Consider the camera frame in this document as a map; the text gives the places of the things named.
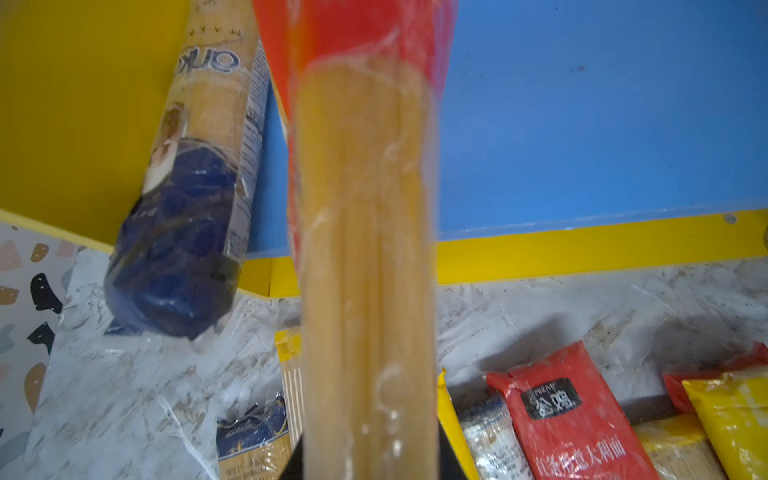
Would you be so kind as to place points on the red black-label spaghetti bag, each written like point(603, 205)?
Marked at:
point(360, 85)

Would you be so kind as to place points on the dark blue Anko pasta bag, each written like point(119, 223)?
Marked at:
point(179, 253)

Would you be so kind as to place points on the yellow shelf with coloured boards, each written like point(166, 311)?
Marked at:
point(576, 136)

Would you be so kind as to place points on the blue starry pasta bag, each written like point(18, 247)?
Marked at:
point(257, 445)

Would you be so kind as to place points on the yellow Pastatime bag left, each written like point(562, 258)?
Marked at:
point(288, 346)

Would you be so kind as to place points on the yellow pastatime bag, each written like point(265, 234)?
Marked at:
point(731, 404)
point(288, 346)

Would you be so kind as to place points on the yellow top spaghetti bag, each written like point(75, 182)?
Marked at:
point(452, 429)

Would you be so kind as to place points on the white label noodle bag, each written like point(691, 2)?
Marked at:
point(492, 441)

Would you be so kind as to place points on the red spaghetti bag centre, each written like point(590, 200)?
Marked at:
point(567, 420)

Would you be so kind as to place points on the yellow end spaghetti bag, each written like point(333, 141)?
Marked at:
point(680, 449)

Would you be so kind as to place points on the yellow Pastatime bag right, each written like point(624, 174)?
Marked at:
point(731, 404)

